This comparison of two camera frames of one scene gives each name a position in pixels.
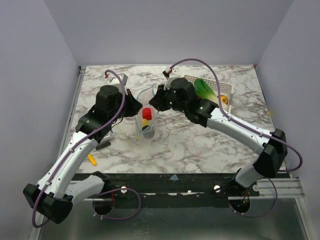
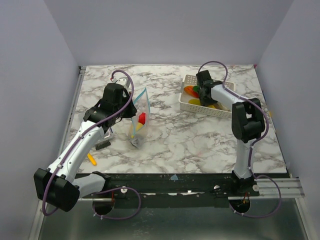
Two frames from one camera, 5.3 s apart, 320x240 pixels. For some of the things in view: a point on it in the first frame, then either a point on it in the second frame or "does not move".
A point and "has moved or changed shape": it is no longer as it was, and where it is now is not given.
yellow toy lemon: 145,122 → 139,125
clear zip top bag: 146,119 has moved or changed shape
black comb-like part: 103,145 does not move
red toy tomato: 146,113 → 142,118
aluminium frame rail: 81,72 does not move
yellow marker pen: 92,160 does not move
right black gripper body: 161,97 → 203,92
